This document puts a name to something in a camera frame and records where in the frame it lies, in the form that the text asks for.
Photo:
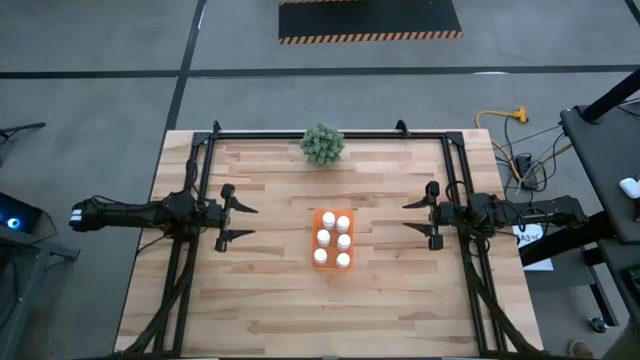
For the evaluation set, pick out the white paper sheet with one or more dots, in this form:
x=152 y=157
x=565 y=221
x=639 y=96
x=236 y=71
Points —
x=530 y=235

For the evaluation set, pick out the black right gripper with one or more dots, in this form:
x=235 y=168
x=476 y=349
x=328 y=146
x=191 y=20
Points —
x=447 y=212

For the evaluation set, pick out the black power strip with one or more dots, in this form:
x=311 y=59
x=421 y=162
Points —
x=526 y=167

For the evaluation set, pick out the potted green succulent plant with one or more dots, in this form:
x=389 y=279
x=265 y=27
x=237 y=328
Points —
x=322 y=145

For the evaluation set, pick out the black tripod leg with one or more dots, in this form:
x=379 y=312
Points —
x=22 y=127

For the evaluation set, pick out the black aluminium table frame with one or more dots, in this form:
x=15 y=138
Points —
x=260 y=135

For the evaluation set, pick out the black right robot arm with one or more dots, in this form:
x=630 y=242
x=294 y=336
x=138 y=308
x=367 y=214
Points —
x=550 y=210

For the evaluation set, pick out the grey metal stand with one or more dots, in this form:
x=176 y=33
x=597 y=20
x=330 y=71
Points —
x=30 y=250

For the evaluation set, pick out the white pill bottle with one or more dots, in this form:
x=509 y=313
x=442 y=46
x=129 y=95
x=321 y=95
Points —
x=328 y=220
x=323 y=237
x=320 y=256
x=343 y=242
x=343 y=223
x=343 y=260

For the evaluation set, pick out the orange plastic basket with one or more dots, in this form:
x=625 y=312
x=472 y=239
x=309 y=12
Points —
x=316 y=220

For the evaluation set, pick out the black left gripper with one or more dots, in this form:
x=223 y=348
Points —
x=220 y=217

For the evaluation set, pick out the black side table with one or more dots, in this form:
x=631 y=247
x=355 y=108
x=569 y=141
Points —
x=605 y=160

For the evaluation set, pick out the black hazard-striped floor mat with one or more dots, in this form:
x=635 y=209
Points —
x=370 y=17

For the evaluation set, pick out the small white case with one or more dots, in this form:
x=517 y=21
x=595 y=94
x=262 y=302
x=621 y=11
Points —
x=630 y=187

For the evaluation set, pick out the black caster wheel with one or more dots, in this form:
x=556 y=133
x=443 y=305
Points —
x=598 y=325

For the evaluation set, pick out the person's shoe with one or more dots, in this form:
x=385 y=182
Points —
x=581 y=349

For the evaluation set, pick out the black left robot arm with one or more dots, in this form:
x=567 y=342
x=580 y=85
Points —
x=125 y=215

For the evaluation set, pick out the black computer with blue light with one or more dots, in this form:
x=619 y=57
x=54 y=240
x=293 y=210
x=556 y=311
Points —
x=15 y=220

